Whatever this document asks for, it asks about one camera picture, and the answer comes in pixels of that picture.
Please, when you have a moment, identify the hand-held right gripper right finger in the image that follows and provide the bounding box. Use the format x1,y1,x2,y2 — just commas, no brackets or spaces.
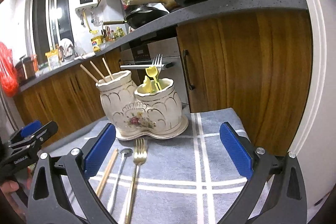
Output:
219,122,309,224

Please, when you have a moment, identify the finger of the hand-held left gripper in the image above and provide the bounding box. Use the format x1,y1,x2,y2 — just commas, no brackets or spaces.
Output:
10,120,42,142
8,121,58,152

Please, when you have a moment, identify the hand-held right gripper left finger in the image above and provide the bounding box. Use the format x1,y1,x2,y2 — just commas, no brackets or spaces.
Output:
26,123,117,224

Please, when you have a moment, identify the wooden chopstick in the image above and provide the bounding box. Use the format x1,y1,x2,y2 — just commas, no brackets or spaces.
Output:
80,64,100,83
102,57,113,80
95,148,117,197
90,61,107,82
98,150,119,199

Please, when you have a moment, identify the silver long-handled spoon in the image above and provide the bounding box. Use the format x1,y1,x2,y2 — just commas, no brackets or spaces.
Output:
109,148,133,215

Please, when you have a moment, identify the gold metal fork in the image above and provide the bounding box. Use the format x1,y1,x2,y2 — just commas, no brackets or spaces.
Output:
125,138,148,224

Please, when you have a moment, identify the cream floral ceramic utensil holder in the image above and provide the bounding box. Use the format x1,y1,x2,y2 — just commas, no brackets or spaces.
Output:
95,70,183,136

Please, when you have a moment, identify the yellow tulip green-handled spoon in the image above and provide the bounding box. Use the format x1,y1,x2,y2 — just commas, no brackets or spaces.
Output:
142,75,156,94

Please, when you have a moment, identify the small yellow plastic spoon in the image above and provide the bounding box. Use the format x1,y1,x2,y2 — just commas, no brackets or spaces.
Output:
145,66,163,91

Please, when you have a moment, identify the silver metal fork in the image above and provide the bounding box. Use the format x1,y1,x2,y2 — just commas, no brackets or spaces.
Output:
151,54,164,75

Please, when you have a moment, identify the person's left hand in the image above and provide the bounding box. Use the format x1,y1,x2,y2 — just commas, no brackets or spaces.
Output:
0,179,19,196

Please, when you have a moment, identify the long wooden cabinet row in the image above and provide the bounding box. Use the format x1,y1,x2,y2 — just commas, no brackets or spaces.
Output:
13,48,124,146

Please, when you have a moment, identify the grey striped tablecloth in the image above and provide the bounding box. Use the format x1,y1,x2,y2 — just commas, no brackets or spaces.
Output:
47,108,276,224

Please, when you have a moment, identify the dark storage jar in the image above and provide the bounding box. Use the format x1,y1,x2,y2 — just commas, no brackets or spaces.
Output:
15,56,36,80

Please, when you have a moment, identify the red plastic bag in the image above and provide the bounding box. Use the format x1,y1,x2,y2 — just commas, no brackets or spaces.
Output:
0,42,19,97

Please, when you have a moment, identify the cream ceramic holder tray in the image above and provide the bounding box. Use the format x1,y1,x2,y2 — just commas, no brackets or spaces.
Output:
115,115,189,141

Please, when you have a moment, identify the yellow food packet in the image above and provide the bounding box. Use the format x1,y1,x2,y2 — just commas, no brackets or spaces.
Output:
45,50,61,68

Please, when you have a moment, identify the white hanging towel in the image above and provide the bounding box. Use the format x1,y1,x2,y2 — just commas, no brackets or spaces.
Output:
59,39,74,58

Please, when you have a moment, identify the white cloth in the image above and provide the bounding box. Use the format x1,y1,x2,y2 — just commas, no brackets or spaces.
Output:
74,53,96,60

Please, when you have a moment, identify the yellow cooking oil bottle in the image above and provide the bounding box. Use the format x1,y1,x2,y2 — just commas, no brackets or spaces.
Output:
91,35,103,52

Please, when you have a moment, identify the kitchen window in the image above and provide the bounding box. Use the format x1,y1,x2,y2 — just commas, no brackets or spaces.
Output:
29,0,75,56

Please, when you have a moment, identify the stainless steel built-in oven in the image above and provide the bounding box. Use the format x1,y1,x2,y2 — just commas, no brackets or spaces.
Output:
120,36,189,109

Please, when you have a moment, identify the row of condiment bottles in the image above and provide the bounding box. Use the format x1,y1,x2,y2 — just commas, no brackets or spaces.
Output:
101,26,126,42

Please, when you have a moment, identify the grey speckled stone countertop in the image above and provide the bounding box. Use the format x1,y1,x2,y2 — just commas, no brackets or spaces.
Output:
18,0,309,93

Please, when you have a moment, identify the dark seasoning rack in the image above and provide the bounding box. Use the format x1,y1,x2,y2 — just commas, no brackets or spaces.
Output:
120,0,139,10

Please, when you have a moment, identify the wooden cabinet with black handle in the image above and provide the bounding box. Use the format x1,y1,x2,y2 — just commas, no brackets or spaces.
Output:
176,11,313,156

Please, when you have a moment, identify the black wok with wooden handle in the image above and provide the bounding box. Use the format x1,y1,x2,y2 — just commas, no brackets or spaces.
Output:
103,8,170,30

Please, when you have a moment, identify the brown pan with wooden handle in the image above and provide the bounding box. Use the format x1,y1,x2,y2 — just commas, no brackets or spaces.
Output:
127,0,181,12

